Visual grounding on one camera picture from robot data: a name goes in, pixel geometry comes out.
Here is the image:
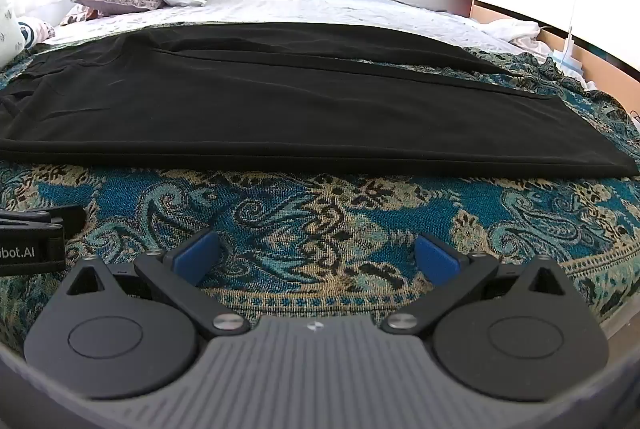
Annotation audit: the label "blue face mask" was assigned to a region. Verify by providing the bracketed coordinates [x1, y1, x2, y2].
[550, 49, 590, 76]

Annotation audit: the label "black pants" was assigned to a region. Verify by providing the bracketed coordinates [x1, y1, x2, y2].
[0, 22, 640, 178]

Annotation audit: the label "crumpled white cloth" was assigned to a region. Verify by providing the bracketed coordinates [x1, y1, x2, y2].
[487, 20, 543, 53]

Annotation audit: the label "teal paisley blanket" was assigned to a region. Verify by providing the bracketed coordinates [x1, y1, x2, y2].
[0, 44, 640, 350]

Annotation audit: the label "white patterned cushion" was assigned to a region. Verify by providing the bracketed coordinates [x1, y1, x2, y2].
[0, 0, 27, 66]

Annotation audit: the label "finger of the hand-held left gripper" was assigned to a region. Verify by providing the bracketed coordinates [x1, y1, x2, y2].
[0, 205, 87, 241]

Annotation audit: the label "white bed sheet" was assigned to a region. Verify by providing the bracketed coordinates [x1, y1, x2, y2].
[37, 0, 541, 60]

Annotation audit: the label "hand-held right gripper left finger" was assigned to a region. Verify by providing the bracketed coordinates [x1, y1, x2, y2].
[52, 229, 251, 337]

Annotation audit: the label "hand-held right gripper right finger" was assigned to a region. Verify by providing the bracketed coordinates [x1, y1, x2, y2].
[380, 231, 568, 336]

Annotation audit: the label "wooden bed frame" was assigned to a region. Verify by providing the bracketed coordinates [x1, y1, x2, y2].
[472, 1, 640, 112]

